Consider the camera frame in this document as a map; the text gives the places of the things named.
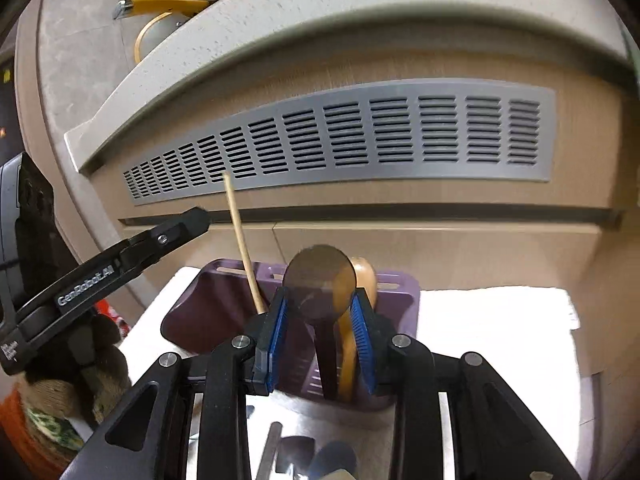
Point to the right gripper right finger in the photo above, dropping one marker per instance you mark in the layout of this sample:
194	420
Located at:
374	358

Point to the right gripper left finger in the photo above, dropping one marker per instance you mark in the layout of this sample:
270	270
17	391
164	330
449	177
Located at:
268	331

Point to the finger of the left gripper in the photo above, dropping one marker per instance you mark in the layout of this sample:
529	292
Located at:
59	306

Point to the wooden spoon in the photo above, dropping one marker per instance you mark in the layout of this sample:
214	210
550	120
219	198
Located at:
351	325

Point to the purple plastic utensil holder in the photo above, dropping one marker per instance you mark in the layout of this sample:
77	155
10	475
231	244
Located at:
217	305

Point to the pale blue spoon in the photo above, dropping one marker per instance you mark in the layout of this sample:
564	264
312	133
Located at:
337	459

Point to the white textured towel mat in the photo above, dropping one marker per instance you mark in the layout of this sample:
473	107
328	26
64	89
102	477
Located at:
524	333

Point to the grey ventilation grille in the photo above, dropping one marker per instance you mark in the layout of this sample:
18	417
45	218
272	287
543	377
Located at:
442	128

